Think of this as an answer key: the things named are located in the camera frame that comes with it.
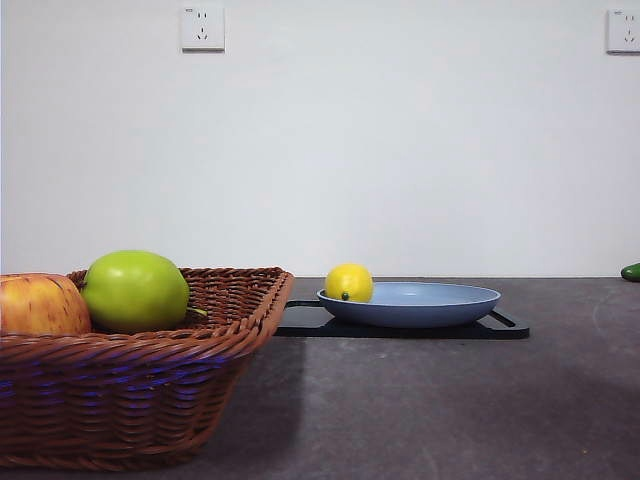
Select green apple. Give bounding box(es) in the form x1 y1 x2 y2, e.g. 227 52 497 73
80 249 209 333

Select blue round plate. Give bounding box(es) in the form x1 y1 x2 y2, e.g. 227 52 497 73
316 282 503 329

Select red yellow apple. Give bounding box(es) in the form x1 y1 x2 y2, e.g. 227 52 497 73
0 272 93 337

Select black flat tray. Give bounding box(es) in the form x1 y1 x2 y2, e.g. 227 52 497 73
273 299 530 341

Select white wall socket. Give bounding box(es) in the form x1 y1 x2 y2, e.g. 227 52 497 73
606 8 640 55
180 4 226 54

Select yellow lemon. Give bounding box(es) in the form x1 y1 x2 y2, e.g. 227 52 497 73
324 263 375 304

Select brown wicker basket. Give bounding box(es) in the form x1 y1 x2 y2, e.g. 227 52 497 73
0 266 295 472

